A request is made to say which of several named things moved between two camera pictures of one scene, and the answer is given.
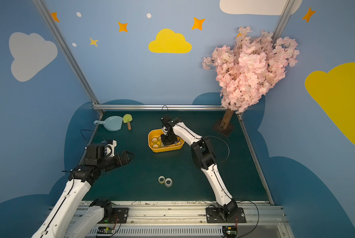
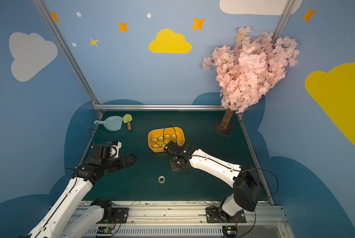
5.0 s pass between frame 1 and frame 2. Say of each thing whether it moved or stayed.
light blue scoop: stayed
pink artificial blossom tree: stayed
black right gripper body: moved
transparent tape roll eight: stayed
